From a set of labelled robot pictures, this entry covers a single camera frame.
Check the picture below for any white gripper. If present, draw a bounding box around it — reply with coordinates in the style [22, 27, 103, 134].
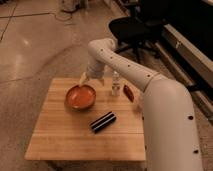
[78, 61, 105, 86]

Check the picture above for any orange ceramic bowl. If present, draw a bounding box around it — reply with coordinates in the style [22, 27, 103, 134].
[65, 85, 96, 110]

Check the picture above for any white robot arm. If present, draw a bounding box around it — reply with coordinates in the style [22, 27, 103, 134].
[80, 38, 204, 171]

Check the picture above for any clear plastic bottle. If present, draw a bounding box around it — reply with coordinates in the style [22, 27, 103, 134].
[112, 71, 120, 96]

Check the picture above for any dark red chip bag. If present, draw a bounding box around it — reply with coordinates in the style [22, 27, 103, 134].
[123, 85, 134, 102]

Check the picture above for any wooden table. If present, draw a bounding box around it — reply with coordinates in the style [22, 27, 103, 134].
[25, 78, 146, 162]

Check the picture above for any black office chair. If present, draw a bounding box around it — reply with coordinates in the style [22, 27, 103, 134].
[108, 0, 171, 62]

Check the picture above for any long grey bench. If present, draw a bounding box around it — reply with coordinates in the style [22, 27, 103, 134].
[150, 24, 213, 125]

